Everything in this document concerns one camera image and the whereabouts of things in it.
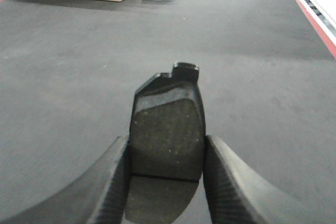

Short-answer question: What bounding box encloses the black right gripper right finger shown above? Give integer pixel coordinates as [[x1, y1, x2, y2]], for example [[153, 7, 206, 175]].
[[203, 135, 335, 223]]

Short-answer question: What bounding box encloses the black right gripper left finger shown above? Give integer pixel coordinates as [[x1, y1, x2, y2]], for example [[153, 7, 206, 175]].
[[2, 136, 130, 223]]

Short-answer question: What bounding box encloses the brake pad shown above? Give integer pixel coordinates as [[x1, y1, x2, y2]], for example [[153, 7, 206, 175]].
[[125, 62, 206, 223]]

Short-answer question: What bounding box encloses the black conveyor belt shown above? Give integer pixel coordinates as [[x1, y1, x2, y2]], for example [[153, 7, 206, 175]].
[[1, 0, 335, 223]]

